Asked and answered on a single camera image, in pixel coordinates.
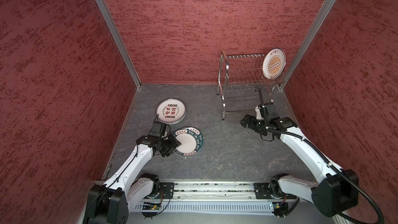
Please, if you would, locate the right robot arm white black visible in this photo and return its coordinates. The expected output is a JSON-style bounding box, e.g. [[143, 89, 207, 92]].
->
[[240, 115, 359, 217]]

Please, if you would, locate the chrome wire dish rack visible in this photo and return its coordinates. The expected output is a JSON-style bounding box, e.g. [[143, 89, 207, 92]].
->
[[217, 51, 284, 120]]

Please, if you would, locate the left aluminium corner post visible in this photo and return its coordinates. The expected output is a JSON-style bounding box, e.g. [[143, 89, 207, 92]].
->
[[95, 0, 142, 90]]

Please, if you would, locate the aluminium mounting rail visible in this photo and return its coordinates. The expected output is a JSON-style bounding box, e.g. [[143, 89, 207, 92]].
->
[[93, 180, 321, 202]]

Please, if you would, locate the right black corrugated cable conduit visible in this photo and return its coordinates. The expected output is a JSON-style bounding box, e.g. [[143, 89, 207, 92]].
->
[[257, 86, 385, 224]]

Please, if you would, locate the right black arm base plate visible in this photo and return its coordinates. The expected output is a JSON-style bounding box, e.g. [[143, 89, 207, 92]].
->
[[254, 183, 297, 201]]

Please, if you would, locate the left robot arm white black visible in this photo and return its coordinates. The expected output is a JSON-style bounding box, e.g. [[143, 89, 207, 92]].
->
[[83, 135, 181, 224]]

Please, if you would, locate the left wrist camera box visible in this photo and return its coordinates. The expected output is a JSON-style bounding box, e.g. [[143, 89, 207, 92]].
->
[[148, 121, 171, 138]]

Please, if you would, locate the right small circuit board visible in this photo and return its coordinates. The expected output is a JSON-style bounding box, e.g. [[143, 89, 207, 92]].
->
[[273, 202, 289, 217]]

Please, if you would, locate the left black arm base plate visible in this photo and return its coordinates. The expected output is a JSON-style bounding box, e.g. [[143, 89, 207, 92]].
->
[[146, 182, 175, 200]]

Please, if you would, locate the left small circuit board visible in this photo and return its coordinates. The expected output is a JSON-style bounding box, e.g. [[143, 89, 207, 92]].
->
[[142, 202, 162, 211]]

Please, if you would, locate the right aluminium corner post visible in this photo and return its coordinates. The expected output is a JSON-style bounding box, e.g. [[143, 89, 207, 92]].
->
[[279, 0, 336, 90]]

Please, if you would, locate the aluminium corner post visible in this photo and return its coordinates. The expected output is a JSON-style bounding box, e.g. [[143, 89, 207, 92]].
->
[[95, 0, 142, 90], [279, 0, 336, 90]]

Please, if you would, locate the small circuit board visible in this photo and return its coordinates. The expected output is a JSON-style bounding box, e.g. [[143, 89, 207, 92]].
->
[[142, 202, 162, 211], [273, 202, 289, 217]]

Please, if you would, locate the patterned plate dark rim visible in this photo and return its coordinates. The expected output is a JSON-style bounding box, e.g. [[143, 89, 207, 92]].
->
[[183, 127, 204, 157]]

